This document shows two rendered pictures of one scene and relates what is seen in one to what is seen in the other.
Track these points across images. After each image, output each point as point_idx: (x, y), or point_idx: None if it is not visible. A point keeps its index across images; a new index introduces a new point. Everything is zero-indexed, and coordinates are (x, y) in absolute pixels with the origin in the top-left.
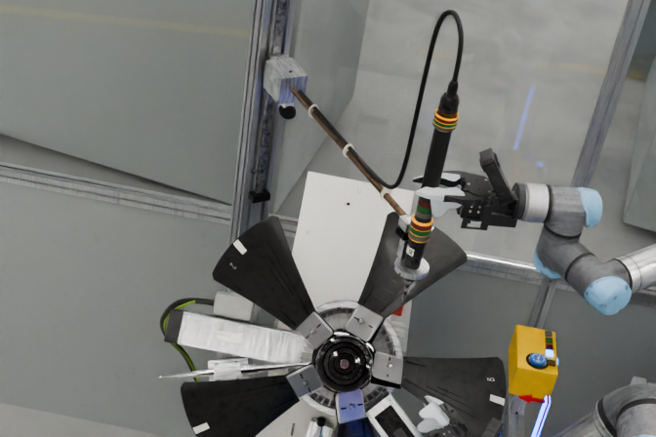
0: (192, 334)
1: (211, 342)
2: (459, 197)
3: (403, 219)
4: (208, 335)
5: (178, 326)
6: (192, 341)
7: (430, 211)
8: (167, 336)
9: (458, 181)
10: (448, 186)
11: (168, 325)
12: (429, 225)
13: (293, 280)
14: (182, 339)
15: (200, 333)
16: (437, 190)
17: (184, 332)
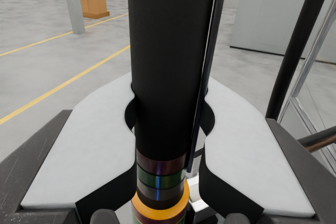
0: (198, 161)
1: (195, 172)
2: (19, 162)
3: (193, 177)
4: (198, 168)
5: (201, 152)
6: (195, 163)
7: (137, 170)
8: (196, 151)
9: (242, 212)
10: (198, 170)
11: (200, 148)
12: (132, 202)
13: None
14: (195, 158)
15: (199, 164)
16: (110, 93)
17: (198, 156)
